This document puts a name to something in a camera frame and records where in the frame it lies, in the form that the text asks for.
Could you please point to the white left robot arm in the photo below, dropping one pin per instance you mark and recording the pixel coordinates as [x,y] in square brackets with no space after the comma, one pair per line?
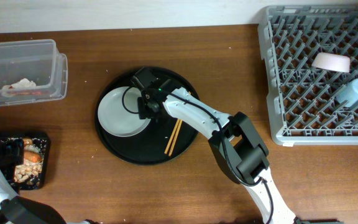
[14,208]

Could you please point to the rice and nutshell scraps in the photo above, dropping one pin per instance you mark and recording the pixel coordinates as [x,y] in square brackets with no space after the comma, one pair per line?
[29,175]

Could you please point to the pink bowl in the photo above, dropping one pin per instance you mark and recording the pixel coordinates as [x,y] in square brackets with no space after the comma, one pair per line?
[332,62]

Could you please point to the orange carrot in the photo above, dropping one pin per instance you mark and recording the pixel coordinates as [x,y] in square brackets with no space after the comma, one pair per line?
[32,156]

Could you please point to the round black tray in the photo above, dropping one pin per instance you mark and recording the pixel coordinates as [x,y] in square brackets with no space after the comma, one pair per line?
[147,147]

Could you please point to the brown food scrap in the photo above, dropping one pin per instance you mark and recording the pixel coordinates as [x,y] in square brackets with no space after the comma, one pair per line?
[27,141]

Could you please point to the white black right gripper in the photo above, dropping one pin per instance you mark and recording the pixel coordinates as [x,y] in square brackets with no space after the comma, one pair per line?
[143,109]

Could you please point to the light blue cup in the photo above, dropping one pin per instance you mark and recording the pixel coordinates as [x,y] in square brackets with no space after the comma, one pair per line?
[349,94]

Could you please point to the grey dishwasher rack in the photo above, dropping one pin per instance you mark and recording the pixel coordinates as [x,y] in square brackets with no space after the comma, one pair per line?
[301,100]

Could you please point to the white tissue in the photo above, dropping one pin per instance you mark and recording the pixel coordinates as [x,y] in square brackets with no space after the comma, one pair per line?
[22,84]

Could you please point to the clear plastic bin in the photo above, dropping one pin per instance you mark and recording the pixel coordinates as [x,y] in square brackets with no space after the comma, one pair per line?
[38,61]

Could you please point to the grey plate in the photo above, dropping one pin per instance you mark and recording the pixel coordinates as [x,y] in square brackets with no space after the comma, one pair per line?
[113,117]

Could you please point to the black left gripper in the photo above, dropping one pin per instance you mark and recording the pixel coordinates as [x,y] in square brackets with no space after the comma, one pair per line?
[17,147]

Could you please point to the red snack wrapper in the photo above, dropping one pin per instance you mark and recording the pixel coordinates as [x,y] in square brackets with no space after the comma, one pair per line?
[25,93]

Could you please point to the black rectangular food-waste tray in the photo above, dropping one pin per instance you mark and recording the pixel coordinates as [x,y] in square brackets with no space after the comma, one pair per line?
[11,136]

